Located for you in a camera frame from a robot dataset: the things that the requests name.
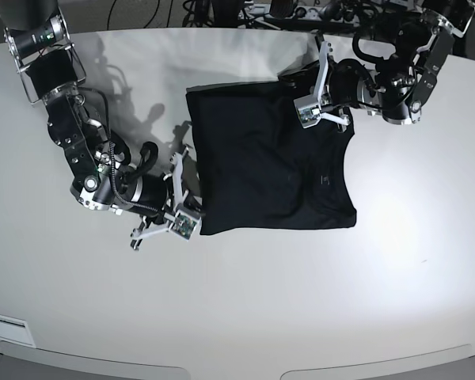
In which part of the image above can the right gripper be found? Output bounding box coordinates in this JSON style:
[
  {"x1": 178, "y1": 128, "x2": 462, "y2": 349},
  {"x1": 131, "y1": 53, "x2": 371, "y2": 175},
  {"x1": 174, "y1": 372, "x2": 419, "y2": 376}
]
[{"x1": 131, "y1": 146, "x2": 204, "y2": 250}]

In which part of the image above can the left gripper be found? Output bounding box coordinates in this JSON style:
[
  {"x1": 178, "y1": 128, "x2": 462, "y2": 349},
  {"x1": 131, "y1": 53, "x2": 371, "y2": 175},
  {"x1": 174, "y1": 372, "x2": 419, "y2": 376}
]
[{"x1": 308, "y1": 36, "x2": 353, "y2": 133}]

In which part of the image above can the black T-shirt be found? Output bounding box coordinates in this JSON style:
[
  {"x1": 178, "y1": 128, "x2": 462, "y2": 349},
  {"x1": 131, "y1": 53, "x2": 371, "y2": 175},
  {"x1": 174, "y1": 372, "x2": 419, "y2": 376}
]
[{"x1": 186, "y1": 67, "x2": 357, "y2": 236}]

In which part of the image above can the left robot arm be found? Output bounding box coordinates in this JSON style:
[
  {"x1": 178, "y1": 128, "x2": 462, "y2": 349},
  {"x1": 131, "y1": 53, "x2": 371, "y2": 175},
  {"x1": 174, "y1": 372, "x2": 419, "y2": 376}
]
[{"x1": 294, "y1": 1, "x2": 475, "y2": 129}]

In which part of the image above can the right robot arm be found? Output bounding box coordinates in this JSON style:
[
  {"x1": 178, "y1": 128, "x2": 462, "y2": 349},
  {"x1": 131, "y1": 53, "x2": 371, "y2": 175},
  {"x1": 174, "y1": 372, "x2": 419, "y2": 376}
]
[{"x1": 0, "y1": 1, "x2": 203, "y2": 250}]

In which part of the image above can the white power strip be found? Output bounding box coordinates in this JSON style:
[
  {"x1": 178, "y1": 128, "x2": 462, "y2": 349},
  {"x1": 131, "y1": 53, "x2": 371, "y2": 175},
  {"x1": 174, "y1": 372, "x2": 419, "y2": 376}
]
[{"x1": 238, "y1": 1, "x2": 371, "y2": 33}]

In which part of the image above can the black chair back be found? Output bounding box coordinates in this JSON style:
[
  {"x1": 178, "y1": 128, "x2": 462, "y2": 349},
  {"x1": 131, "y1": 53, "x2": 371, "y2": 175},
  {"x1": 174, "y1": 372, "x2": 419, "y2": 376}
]
[{"x1": 211, "y1": 0, "x2": 242, "y2": 28}]

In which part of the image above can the white label on table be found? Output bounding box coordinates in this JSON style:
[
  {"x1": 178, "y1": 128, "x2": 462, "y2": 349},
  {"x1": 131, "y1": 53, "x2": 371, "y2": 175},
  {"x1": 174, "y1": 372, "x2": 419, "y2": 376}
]
[{"x1": 0, "y1": 315, "x2": 36, "y2": 348}]

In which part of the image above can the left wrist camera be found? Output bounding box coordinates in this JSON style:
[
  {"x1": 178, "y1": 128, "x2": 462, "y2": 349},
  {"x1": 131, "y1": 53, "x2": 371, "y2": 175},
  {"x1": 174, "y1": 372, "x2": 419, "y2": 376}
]
[{"x1": 294, "y1": 95, "x2": 321, "y2": 128}]

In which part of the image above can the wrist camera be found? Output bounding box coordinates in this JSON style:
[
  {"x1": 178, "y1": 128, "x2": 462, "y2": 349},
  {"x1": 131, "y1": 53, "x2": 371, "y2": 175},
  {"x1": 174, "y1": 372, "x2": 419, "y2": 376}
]
[
  {"x1": 169, "y1": 210, "x2": 201, "y2": 241},
  {"x1": 294, "y1": 95, "x2": 321, "y2": 128}
]

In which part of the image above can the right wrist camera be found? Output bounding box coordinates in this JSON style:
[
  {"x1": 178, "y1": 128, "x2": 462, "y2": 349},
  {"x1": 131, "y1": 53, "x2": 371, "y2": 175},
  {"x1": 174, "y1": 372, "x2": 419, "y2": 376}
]
[{"x1": 169, "y1": 210, "x2": 201, "y2": 241}]

